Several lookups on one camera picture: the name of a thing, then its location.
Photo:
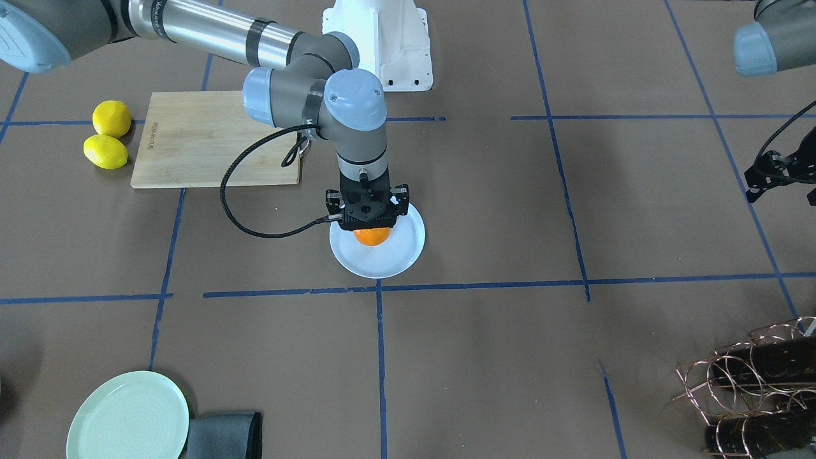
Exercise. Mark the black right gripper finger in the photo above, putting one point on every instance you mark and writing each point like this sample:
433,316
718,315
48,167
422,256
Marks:
334,203
400,200

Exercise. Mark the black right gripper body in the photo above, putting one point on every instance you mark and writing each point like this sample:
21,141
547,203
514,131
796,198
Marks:
333,203

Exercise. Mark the orange fruit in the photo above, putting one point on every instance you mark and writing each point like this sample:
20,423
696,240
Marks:
372,237

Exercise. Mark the light blue plate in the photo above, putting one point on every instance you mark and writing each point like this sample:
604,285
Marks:
393,256

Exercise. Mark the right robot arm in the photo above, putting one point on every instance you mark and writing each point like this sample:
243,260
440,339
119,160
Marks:
311,83

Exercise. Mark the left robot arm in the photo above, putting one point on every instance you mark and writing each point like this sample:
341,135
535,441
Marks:
781,37

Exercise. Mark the light green plate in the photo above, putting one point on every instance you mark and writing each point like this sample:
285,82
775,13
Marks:
140,414

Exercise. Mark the bamboo cutting board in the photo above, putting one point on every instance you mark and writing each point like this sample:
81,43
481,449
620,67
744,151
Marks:
191,137

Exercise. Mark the yellow lemon near board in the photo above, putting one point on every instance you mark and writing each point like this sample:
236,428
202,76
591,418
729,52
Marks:
105,151

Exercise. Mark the yellow lemon far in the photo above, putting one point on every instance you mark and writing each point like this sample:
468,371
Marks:
112,118

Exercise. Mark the dark wine bottle front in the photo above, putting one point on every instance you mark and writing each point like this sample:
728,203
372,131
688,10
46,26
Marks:
780,435

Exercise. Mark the dark wine bottle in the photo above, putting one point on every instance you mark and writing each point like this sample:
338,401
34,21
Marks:
782,364
780,435

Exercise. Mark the dark wine bottle middle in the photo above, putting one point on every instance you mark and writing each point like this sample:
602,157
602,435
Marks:
782,364

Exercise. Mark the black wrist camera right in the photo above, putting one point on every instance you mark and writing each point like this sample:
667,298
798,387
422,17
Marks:
367,214

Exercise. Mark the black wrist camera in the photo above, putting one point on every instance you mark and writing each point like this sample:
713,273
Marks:
772,169
367,214

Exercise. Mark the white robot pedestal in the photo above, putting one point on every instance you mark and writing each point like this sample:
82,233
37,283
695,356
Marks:
392,37

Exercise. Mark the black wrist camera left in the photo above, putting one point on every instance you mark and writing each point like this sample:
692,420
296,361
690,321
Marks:
772,169

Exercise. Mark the copper wire bottle rack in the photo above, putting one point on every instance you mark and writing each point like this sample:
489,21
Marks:
756,397

